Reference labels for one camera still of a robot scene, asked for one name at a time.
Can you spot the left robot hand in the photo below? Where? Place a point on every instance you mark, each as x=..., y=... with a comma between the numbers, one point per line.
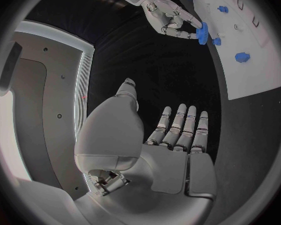
x=164, y=172

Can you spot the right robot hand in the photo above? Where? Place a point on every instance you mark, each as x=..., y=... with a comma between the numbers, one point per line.
x=162, y=13

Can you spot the blue gear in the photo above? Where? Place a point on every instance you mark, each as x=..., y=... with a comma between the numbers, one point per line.
x=203, y=33

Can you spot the white task board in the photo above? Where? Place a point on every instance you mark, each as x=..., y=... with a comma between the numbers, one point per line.
x=255, y=69

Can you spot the blue plug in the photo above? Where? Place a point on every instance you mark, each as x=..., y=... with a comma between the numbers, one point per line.
x=217, y=41
x=223, y=9

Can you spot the blue block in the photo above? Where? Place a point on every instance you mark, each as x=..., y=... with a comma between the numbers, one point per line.
x=242, y=57

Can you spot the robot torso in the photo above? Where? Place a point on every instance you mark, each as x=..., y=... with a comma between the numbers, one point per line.
x=60, y=97

